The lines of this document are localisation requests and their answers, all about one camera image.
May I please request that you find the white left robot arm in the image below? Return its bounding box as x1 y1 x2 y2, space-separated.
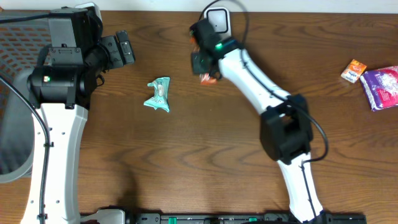
22 2 136 223

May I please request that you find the white barcode scanner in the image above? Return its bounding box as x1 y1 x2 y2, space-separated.
204 7 231 39

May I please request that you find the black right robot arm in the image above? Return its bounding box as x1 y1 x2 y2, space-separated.
190 19 323 223

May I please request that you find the black mounting rail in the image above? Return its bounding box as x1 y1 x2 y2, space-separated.
79 212 368 224

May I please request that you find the dark grey plastic basket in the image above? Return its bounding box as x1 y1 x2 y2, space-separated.
0 10 52 184

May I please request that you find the small orange tissue packet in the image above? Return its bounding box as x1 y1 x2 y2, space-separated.
341 59 367 83

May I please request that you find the green wet wipes pack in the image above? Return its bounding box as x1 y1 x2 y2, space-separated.
144 77 170 113

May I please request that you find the purple red tissue pack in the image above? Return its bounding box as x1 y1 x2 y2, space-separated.
360 66 397 111

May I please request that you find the orange chocolate bar wrapper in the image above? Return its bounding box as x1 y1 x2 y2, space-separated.
190 35 217 85

